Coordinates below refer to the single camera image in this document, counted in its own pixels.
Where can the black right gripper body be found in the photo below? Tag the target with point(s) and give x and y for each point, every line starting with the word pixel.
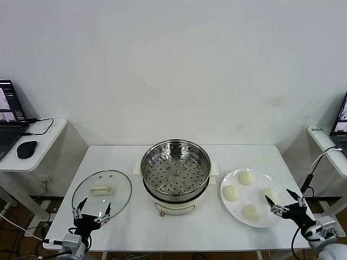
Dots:
pixel 298 212

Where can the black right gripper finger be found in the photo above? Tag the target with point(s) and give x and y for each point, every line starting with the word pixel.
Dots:
pixel 301 201
pixel 277 210

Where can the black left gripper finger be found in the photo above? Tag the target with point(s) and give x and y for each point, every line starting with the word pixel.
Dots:
pixel 106 216
pixel 77 212

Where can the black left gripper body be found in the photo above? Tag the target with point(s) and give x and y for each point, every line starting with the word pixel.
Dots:
pixel 86 224

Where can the white steamed baozi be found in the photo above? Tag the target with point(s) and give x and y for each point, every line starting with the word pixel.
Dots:
pixel 267 193
pixel 251 213
pixel 231 193
pixel 246 178

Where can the round glass pot lid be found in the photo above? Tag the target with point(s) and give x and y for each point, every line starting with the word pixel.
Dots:
pixel 119 189

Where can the black computer mouse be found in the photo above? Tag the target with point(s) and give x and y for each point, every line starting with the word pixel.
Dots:
pixel 26 149

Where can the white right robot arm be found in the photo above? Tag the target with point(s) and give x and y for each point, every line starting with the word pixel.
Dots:
pixel 333 252

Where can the perforated steel steamer basket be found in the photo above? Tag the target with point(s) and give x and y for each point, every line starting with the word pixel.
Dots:
pixel 176 173

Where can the floor power strip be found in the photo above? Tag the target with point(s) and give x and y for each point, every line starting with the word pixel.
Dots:
pixel 51 208

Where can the round white plate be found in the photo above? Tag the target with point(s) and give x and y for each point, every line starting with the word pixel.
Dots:
pixel 252 195

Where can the white side table with sticker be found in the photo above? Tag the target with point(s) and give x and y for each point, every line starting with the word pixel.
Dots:
pixel 320 138

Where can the white electric cooking pot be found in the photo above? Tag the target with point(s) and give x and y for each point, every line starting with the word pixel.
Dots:
pixel 176 208

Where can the small printed table sticker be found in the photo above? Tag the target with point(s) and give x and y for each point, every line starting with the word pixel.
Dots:
pixel 317 129

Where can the white side table with mouse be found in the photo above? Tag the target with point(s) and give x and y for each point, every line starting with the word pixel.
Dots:
pixel 48 140

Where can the black laptop with grey screen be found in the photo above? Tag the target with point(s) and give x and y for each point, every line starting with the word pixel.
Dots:
pixel 340 127

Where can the black laptop with wide keyboard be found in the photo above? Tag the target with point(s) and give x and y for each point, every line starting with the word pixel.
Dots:
pixel 8 135

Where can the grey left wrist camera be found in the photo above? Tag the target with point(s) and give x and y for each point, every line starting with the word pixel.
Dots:
pixel 71 241

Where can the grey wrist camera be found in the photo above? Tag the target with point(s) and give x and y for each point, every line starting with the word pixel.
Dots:
pixel 71 241
pixel 329 228

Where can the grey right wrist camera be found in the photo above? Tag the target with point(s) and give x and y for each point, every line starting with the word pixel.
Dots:
pixel 329 228

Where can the white wall socket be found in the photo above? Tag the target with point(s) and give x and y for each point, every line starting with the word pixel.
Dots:
pixel 45 180

